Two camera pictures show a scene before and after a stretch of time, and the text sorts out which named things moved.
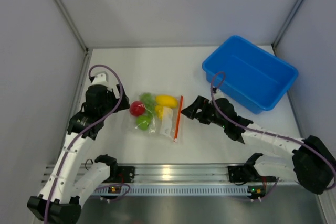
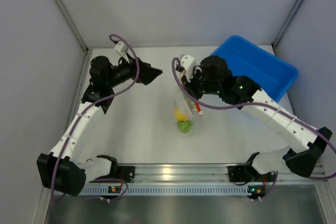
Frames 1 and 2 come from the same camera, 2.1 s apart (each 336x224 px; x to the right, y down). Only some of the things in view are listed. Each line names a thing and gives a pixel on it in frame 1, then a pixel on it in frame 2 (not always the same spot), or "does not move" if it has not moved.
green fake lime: (143, 121) to (185, 126)
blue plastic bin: (250, 75) does not move
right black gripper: (201, 103) to (189, 86)
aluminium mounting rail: (196, 174) does not move
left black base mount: (126, 174) does not move
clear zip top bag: (158, 114) to (184, 112)
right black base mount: (238, 173) does not move
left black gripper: (123, 104) to (147, 73)
